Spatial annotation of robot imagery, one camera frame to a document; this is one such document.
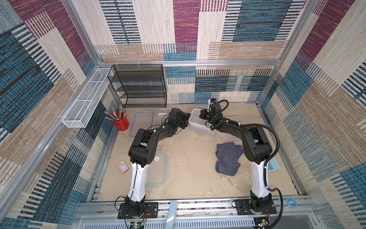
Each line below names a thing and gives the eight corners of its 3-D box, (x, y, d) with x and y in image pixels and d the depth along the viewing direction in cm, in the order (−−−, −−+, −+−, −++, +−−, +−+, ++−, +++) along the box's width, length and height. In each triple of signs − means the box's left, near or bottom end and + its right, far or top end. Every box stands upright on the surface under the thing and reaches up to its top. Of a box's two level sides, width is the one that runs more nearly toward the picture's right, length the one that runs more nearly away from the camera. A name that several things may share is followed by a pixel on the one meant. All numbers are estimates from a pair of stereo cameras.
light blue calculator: (268, 171, 88) (270, 170, 86) (263, 159, 93) (265, 157, 91) (279, 171, 88) (281, 170, 86) (274, 158, 93) (276, 157, 91)
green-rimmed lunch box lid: (146, 187, 83) (145, 186, 81) (151, 152, 97) (151, 150, 95) (169, 187, 83) (169, 186, 81) (171, 152, 97) (171, 150, 95)
